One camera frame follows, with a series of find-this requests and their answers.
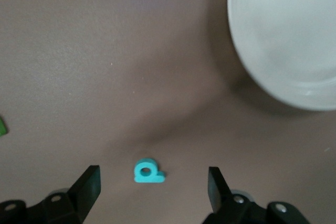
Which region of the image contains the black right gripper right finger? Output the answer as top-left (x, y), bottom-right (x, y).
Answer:
top-left (201, 166), bottom-right (312, 224)

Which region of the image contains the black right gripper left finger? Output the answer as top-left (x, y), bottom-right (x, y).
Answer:
top-left (0, 165), bottom-right (102, 224)

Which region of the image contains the teal foam letter p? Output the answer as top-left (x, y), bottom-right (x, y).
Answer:
top-left (133, 157), bottom-right (166, 184)

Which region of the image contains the green foam letter n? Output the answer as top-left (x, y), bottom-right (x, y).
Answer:
top-left (0, 115), bottom-right (8, 137)

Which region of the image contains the beige brown plate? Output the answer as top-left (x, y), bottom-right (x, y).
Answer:
top-left (227, 0), bottom-right (336, 111)

